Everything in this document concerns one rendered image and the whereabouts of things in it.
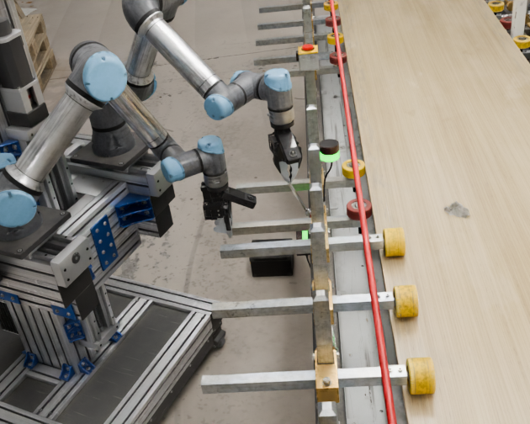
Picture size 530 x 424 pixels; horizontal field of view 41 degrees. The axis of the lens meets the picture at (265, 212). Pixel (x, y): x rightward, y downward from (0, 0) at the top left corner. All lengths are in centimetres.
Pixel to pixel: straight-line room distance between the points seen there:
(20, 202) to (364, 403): 107
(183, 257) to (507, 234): 194
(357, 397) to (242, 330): 122
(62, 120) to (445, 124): 143
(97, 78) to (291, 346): 162
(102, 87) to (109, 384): 130
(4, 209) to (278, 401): 140
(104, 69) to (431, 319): 104
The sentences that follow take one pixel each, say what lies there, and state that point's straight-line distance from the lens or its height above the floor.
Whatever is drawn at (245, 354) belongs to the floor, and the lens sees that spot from 305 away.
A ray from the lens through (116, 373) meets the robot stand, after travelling 282.
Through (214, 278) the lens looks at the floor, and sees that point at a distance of 347.
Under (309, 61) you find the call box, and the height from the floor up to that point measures 119.
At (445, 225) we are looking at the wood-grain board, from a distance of 216.
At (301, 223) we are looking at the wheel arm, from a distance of 226.
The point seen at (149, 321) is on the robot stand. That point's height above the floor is 21.
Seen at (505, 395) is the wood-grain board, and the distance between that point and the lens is 169.
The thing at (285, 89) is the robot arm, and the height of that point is 132.
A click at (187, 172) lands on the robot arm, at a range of 210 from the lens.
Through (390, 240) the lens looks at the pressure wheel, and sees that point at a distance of 198.
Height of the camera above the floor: 216
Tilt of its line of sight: 34 degrees down
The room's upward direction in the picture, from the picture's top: 7 degrees counter-clockwise
